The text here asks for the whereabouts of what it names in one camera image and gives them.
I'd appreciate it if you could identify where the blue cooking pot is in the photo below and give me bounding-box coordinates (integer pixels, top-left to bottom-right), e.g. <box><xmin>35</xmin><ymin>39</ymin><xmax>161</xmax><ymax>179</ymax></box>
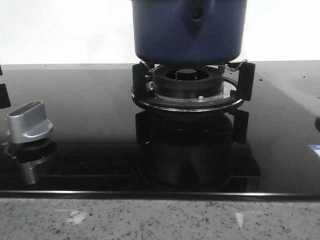
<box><xmin>131</xmin><ymin>0</ymin><xmax>247</xmax><ymax>66</ymax></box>

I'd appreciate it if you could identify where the black pot support grate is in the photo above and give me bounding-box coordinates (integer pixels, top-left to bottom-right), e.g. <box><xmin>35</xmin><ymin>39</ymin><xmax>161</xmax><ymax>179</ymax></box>
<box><xmin>131</xmin><ymin>59</ymin><xmax>256</xmax><ymax>113</ymax></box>

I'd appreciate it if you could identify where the black left pot support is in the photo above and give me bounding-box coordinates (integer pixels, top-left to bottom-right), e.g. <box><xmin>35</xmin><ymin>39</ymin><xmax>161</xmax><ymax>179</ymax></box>
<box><xmin>0</xmin><ymin>62</ymin><xmax>11</xmax><ymax>110</ymax></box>

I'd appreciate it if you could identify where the black gas burner head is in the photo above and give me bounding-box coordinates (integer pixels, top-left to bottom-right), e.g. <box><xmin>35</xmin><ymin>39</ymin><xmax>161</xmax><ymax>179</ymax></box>
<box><xmin>152</xmin><ymin>65</ymin><xmax>223</xmax><ymax>99</ymax></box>

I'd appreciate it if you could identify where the black glass gas stove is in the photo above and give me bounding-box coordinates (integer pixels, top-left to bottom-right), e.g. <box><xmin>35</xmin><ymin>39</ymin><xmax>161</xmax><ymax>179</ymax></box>
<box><xmin>0</xmin><ymin>61</ymin><xmax>320</xmax><ymax>200</ymax></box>

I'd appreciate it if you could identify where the silver stove knob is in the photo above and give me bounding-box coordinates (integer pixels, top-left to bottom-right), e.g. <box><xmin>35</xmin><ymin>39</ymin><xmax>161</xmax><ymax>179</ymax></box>
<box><xmin>7</xmin><ymin>101</ymin><xmax>53</xmax><ymax>144</ymax></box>

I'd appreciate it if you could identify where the blue white sticker label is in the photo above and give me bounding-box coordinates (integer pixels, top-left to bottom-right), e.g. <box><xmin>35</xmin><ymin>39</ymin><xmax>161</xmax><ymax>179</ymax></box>
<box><xmin>308</xmin><ymin>144</ymin><xmax>320</xmax><ymax>158</ymax></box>

